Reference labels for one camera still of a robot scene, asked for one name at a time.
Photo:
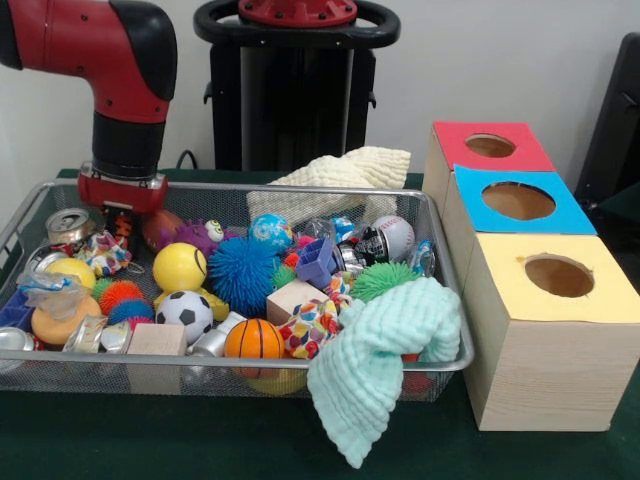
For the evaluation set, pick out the dark green side table cloth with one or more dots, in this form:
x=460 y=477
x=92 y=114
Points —
x=625 y=200

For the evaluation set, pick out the cream yellow cloth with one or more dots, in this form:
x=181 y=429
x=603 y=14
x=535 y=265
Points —
x=360 y=167

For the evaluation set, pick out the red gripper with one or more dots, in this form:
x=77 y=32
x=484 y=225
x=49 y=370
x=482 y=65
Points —
x=125 y=192

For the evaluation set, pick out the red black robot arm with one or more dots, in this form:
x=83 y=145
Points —
x=125 y=75

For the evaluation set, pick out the small yellow ball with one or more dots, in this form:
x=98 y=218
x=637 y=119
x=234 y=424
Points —
x=75 y=270

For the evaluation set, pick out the green spiky ball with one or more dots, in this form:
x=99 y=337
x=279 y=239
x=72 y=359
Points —
x=385 y=280

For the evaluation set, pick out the black chair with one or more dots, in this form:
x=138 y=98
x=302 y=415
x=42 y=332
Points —
x=620 y=125

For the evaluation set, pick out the mint green cloth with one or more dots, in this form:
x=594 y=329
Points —
x=370 y=360

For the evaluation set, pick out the blue globe ball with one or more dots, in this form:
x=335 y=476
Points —
x=270 y=232

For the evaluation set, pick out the black white soccer ball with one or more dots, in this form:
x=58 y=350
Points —
x=184 y=316

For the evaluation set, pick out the wooden box with three holes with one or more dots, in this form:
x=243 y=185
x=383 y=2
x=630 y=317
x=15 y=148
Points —
x=550 y=375

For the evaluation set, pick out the plain wooden block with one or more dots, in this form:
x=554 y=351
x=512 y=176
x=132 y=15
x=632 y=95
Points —
x=156 y=340

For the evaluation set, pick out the orange toy basketball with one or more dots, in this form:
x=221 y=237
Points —
x=254 y=340

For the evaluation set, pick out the shallow clear mesh bin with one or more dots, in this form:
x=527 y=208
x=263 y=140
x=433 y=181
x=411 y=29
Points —
x=75 y=380

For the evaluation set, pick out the large yellow ball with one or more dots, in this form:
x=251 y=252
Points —
x=177 y=267

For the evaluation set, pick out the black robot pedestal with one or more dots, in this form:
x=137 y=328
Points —
x=280 y=100

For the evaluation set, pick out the white baseball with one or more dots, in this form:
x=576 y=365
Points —
x=400 y=232

